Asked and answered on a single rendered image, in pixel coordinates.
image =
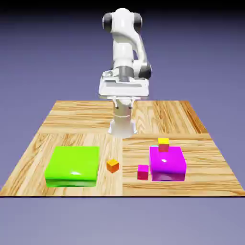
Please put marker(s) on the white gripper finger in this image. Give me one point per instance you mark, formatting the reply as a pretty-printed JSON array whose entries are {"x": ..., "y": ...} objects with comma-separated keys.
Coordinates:
[
  {"x": 116, "y": 103},
  {"x": 130, "y": 103}
]

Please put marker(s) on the small yellow cube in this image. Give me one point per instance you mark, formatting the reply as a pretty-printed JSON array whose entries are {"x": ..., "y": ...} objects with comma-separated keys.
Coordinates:
[{"x": 163, "y": 144}]

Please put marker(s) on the large magenta box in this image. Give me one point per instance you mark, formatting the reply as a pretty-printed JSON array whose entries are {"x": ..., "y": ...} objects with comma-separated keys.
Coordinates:
[{"x": 168, "y": 164}]

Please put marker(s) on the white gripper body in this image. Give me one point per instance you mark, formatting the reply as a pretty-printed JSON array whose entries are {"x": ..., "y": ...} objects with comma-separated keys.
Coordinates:
[{"x": 124, "y": 89}]

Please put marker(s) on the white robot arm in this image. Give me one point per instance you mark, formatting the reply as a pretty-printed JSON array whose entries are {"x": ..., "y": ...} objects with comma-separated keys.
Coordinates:
[{"x": 124, "y": 47}]

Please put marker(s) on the small orange cube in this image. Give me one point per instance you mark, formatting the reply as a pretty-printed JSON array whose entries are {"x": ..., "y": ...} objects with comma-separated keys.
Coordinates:
[{"x": 112, "y": 165}]

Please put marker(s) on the small magenta cube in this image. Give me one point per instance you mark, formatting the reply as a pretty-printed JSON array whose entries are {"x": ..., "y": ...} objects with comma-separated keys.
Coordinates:
[{"x": 143, "y": 171}]

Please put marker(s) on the large green box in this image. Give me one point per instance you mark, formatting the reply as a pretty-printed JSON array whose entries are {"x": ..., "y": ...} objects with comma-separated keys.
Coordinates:
[{"x": 72, "y": 164}]

